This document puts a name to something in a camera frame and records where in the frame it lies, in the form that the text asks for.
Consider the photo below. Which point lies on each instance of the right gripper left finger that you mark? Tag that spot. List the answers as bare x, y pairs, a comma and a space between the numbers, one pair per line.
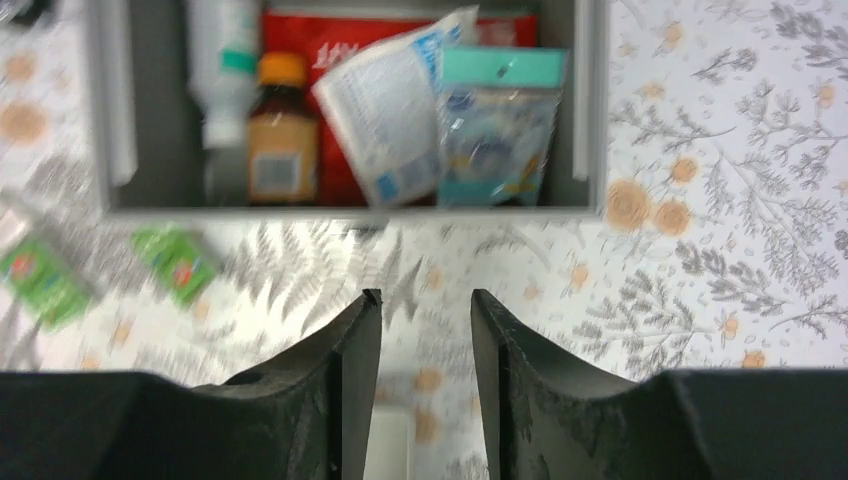
303, 414

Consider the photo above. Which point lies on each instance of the green small box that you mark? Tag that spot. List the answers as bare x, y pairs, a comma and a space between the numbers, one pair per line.
45, 283
178, 260

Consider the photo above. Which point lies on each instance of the amber medicine bottle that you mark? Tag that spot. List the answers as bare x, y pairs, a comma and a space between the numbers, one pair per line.
283, 135

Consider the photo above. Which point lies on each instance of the white tube bottle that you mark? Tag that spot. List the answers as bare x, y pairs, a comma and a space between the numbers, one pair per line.
223, 53

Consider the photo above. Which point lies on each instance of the red first aid pouch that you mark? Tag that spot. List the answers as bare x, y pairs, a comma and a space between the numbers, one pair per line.
326, 41

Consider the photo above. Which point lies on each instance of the grey metal medicine box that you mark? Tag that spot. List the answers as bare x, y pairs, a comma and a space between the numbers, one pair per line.
147, 137

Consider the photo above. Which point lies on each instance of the floral table mat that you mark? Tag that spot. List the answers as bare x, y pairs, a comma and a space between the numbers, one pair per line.
724, 243

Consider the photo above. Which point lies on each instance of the white gauze sachet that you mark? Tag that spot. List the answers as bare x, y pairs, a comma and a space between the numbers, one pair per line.
380, 105

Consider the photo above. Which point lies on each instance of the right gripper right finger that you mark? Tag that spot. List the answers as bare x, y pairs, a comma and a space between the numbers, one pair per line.
548, 414

